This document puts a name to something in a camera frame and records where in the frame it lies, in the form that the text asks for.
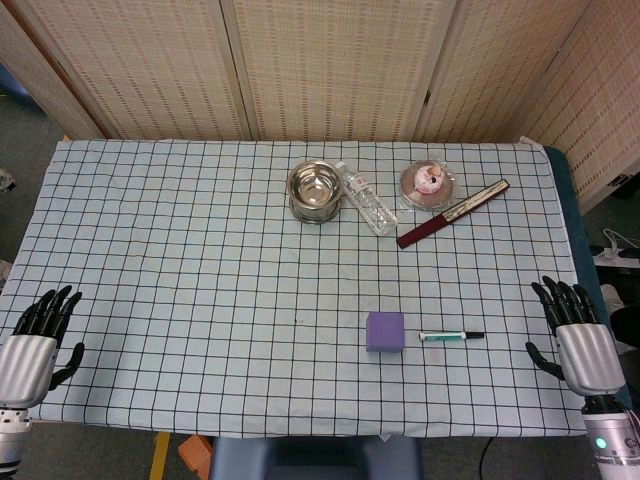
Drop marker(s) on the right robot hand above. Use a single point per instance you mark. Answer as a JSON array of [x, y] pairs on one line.
[[587, 357]]

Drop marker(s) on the blue checked tablecloth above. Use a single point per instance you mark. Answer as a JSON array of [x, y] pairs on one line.
[[200, 280]]

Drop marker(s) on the white power strip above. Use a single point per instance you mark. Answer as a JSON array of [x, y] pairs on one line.
[[617, 247]]

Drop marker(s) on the beige folding screen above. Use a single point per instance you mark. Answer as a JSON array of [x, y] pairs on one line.
[[320, 65]]

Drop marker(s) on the wrapped pink pastry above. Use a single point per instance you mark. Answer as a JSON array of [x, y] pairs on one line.
[[428, 186]]

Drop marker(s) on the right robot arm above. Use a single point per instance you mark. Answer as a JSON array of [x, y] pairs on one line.
[[611, 437]]

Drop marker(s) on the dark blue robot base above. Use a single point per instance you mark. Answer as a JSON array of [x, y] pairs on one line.
[[315, 457]]

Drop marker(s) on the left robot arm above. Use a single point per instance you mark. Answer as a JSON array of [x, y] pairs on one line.
[[11, 440]]

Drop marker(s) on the purple cube block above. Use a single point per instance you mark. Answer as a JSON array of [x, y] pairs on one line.
[[385, 332]]

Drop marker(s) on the clear plastic water bottle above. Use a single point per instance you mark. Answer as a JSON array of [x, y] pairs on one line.
[[366, 197]]

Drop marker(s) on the pink frosted cake toy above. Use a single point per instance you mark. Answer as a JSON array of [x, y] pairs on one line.
[[429, 178]]

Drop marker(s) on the green and black marker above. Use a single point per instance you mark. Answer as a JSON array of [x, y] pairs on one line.
[[450, 336]]

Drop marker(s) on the dark red folded fan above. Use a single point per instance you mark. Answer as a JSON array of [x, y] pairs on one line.
[[452, 214]]

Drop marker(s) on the steel bowl on stand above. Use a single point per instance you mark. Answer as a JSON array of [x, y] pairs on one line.
[[314, 189]]

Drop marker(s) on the orange block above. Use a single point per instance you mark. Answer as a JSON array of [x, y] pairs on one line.
[[196, 455]]

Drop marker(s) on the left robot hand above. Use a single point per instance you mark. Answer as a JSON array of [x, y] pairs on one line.
[[27, 362]]

